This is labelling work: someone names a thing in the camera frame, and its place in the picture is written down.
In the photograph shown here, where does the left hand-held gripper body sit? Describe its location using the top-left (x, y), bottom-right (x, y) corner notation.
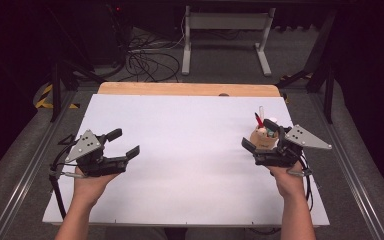
top-left (64, 129), bottom-right (129, 178)

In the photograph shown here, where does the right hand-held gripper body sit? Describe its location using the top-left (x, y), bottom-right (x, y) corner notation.
top-left (253, 124), bottom-right (333, 168)

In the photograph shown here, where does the green and white glue stick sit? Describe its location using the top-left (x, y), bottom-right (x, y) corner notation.
top-left (266, 116), bottom-right (279, 138)

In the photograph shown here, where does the red pen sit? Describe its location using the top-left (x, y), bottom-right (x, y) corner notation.
top-left (254, 112), bottom-right (265, 129)

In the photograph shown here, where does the round wooden pen holder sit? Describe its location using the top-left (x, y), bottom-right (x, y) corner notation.
top-left (249, 126), bottom-right (279, 150)

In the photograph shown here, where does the person's left hand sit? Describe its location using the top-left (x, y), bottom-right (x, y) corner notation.
top-left (72, 173), bottom-right (121, 209)

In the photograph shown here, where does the person's right hand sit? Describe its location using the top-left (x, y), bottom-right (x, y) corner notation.
top-left (268, 163), bottom-right (306, 199)

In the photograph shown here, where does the black metal stand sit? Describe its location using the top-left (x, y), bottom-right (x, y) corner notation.
top-left (48, 59), bottom-right (106, 123)
top-left (276, 6), bottom-right (338, 124)

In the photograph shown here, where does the white board sheet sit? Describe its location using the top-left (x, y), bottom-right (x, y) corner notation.
top-left (42, 93), bottom-right (330, 228)

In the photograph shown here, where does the yellow black hazard tape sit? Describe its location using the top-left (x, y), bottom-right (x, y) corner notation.
top-left (34, 83), bottom-right (81, 110)

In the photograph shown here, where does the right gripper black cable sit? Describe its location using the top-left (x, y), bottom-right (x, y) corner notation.
top-left (289, 156), bottom-right (316, 213)

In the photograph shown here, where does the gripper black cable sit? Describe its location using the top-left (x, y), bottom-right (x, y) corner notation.
top-left (289, 156), bottom-right (316, 213)
top-left (48, 133), bottom-right (81, 221)

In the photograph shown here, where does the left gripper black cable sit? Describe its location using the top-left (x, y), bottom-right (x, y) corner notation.
top-left (48, 133), bottom-right (81, 221)

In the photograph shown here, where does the aluminium floor rail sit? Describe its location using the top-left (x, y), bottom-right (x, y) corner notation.
top-left (308, 89), bottom-right (384, 240)
top-left (0, 91), bottom-right (78, 240)

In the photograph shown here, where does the tangle of black floor cables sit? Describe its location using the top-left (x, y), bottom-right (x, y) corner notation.
top-left (124, 29), bottom-right (186, 83)

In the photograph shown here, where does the white metal desk frame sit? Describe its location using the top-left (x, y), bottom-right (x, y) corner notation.
top-left (181, 4), bottom-right (277, 78)

